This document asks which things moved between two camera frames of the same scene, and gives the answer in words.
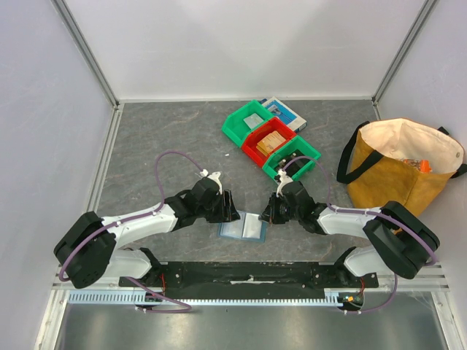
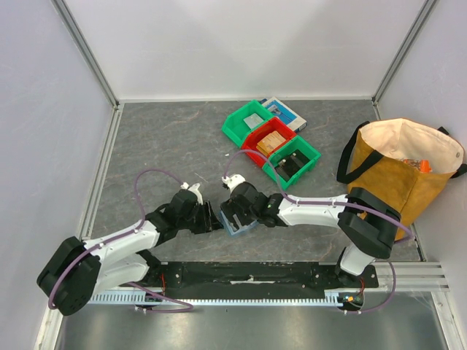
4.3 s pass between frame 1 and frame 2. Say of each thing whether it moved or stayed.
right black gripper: moved
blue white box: stayed
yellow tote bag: stayed
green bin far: stayed
